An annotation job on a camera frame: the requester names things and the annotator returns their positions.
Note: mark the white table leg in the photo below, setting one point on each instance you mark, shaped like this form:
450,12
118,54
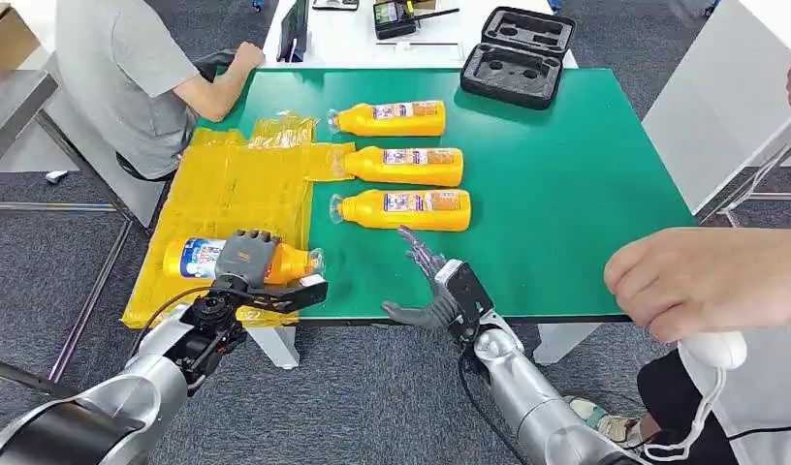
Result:
277,346
566,340

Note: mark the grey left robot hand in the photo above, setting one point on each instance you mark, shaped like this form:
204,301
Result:
244,257

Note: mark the black tablet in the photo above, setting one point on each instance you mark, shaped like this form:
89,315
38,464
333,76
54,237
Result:
294,29

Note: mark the brown cardboard box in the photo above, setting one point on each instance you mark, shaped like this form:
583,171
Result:
7,38

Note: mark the orange drink bottle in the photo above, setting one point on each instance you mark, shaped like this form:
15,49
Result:
190,260
408,168
402,215
395,122

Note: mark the white side table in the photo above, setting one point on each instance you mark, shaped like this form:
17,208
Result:
723,96

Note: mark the small white floor scrap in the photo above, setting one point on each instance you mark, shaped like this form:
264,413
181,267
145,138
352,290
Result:
56,176

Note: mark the open black foam case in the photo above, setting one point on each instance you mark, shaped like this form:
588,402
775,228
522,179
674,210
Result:
511,77

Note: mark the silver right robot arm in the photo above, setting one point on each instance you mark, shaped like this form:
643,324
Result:
537,404

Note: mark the black chair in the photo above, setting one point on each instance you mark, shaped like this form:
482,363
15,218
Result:
212,64

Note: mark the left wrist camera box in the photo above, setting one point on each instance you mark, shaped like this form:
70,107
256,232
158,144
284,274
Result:
293,294

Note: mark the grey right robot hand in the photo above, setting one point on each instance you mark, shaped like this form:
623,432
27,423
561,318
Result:
440,308

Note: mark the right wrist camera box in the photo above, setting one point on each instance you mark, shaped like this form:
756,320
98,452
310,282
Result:
466,295

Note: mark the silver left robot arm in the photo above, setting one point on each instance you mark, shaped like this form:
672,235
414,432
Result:
132,391

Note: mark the green table mat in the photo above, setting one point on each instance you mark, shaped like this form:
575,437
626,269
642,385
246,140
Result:
549,192

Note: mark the person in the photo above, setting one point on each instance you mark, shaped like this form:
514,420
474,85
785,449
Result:
755,398
113,70

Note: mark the yellow sheet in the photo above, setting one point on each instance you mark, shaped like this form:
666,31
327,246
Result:
241,192

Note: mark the black handheld radio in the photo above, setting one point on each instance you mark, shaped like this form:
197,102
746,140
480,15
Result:
392,19

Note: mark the grey metal table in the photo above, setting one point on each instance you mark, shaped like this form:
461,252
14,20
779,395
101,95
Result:
16,102

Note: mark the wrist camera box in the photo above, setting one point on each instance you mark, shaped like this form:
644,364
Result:
466,295
293,294

